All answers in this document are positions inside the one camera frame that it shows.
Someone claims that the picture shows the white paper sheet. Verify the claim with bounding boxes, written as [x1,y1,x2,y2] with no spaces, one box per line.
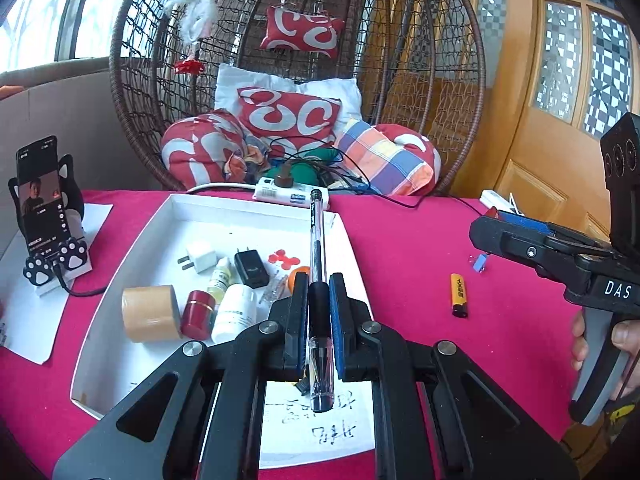
[0,202,113,366]

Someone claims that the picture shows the small red jar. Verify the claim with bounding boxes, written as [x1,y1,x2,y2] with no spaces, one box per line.
[180,290,217,340]

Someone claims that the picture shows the black smartphone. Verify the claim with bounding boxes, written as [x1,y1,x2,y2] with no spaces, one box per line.
[15,135,68,251]

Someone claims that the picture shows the red plastic piece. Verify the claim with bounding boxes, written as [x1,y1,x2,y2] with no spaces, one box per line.
[267,248,301,267]

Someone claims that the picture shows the person's right hand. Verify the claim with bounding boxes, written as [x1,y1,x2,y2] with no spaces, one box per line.
[571,310,640,401]

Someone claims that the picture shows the red and white cushions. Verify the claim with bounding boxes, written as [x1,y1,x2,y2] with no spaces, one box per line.
[214,62,362,136]

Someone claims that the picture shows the floral cloth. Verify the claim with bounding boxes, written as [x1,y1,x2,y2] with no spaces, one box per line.
[222,140,273,183]

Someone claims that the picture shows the round red-white cushion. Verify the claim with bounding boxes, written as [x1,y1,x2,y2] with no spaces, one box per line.
[372,123,442,193]

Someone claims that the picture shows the red hanging ornament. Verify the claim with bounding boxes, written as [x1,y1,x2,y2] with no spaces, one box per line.
[173,40,205,76]

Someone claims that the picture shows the bagged white cable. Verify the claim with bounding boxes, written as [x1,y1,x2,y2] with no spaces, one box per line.
[260,270,291,306]

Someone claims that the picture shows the thin black cable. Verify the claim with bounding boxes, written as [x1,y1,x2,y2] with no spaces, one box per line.
[267,135,483,208]

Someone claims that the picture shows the white charger plug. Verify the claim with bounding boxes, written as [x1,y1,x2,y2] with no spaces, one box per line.
[177,241,218,274]

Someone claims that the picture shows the magenta tablecloth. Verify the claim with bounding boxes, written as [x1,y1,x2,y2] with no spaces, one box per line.
[0,187,581,480]

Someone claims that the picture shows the clear ballpoint pen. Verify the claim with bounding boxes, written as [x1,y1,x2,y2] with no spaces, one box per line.
[306,187,335,413]

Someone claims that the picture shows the window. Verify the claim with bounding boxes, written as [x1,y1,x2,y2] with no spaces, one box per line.
[0,0,151,73]

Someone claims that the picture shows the white feather decoration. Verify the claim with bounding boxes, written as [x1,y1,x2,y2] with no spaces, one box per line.
[162,0,281,43]

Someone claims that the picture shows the white power bank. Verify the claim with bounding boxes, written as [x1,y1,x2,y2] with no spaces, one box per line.
[480,189,526,216]

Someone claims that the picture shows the small hanging red-white cushion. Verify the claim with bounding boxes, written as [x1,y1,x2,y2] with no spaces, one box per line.
[259,5,346,53]

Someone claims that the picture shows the yellow lighter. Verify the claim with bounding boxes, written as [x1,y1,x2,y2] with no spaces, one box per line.
[450,273,469,318]

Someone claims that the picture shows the black phone cable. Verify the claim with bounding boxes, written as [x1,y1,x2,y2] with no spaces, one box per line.
[52,265,108,298]

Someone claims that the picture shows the tan tape roll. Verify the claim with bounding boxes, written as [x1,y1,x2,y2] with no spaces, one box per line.
[121,284,182,344]

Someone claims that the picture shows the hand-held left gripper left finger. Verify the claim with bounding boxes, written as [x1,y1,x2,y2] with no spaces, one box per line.
[52,272,311,480]

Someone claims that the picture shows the black cat phone stand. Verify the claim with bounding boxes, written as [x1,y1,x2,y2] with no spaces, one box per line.
[7,155,93,291]

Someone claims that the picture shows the square red-white cushion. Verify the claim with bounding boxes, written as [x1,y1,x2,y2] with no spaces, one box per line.
[236,86,343,153]

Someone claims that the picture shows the small dropper bottle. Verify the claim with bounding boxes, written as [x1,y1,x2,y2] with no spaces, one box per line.
[207,256,235,306]

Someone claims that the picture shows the plaid cushion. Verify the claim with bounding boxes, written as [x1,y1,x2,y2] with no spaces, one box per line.
[334,119,435,197]

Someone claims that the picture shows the large red-white cushion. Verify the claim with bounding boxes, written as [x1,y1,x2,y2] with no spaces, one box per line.
[160,109,251,191]

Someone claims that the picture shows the white plastic bottle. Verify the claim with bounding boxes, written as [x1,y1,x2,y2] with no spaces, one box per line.
[211,284,258,345]

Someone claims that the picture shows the wicker hanging chair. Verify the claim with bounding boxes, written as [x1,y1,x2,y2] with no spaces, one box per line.
[109,0,487,196]

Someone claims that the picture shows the brown plug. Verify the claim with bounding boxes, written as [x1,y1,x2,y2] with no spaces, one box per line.
[272,162,296,192]

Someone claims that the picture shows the black charger plug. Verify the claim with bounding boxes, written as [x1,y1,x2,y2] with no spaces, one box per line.
[234,246,271,290]

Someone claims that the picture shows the white tray box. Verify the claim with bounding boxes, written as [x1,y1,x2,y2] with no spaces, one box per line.
[70,192,376,471]

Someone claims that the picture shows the white power strip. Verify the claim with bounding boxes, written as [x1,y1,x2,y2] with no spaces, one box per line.
[254,177,331,210]

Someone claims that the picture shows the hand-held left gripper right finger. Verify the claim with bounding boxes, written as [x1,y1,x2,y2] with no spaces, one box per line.
[327,272,581,480]

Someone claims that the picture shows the green cloth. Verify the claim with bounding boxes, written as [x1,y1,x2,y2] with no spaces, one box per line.
[262,147,341,186]

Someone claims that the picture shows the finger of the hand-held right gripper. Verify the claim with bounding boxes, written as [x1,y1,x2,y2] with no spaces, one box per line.
[497,211,616,256]
[469,216,581,286]

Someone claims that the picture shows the white power cord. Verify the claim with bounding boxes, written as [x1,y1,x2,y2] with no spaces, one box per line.
[185,182,257,195]

